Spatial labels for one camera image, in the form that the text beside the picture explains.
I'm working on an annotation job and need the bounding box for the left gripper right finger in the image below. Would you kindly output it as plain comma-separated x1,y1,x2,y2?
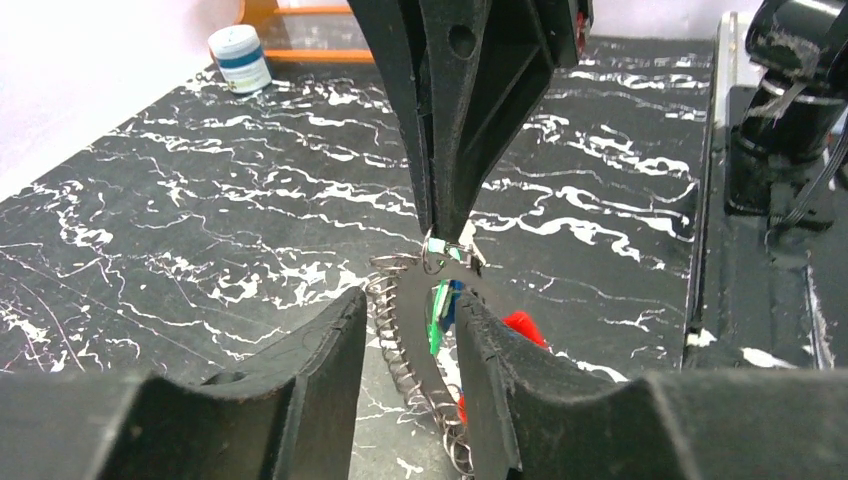
456,294,847,479

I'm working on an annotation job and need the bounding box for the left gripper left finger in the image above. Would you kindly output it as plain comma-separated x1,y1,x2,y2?
1,288,367,479

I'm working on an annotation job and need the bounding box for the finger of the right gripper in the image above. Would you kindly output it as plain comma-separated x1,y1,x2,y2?
417,1,583,241
349,0,432,233

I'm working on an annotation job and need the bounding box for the keyring with coloured tags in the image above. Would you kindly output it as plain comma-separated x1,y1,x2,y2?
364,225,551,478

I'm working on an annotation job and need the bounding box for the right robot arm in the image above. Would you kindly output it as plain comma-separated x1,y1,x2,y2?
351,1,847,241

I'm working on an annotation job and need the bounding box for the orange wooden rack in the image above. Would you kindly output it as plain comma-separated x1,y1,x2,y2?
236,0,374,64

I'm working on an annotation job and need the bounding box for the small white blue jar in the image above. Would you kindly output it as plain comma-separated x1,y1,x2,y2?
207,24,272,95

